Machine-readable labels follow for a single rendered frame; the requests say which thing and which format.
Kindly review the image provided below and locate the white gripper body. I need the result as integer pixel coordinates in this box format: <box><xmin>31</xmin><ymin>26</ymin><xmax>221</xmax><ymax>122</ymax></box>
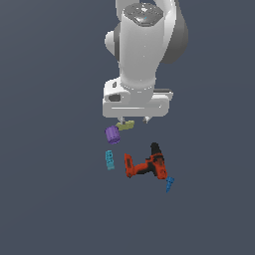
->
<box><xmin>102</xmin><ymin>77</ymin><xmax>174</xmax><ymax>119</ymax></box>

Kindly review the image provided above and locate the olive green small object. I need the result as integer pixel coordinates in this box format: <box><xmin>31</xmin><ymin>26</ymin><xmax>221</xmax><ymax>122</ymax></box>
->
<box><xmin>115</xmin><ymin>120</ymin><xmax>135</xmax><ymax>131</ymax></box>

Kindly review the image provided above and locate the purple cylinder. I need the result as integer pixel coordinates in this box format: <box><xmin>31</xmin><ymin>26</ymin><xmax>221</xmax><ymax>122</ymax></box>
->
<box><xmin>105</xmin><ymin>125</ymin><xmax>122</xmax><ymax>145</ymax></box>

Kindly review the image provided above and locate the teal perforated block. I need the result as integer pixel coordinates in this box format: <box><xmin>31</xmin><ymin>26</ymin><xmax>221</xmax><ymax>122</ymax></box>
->
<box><xmin>105</xmin><ymin>149</ymin><xmax>116</xmax><ymax>171</ymax></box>

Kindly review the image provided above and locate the red and black power drill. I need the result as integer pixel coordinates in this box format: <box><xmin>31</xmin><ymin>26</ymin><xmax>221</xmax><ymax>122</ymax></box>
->
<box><xmin>124</xmin><ymin>141</ymin><xmax>168</xmax><ymax>181</ymax></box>

